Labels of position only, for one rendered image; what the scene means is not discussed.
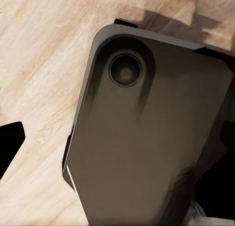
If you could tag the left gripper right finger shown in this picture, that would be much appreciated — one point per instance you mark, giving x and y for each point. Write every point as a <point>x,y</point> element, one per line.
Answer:
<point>227,137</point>

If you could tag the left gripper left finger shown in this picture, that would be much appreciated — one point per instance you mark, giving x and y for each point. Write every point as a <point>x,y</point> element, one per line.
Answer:
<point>12,137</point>

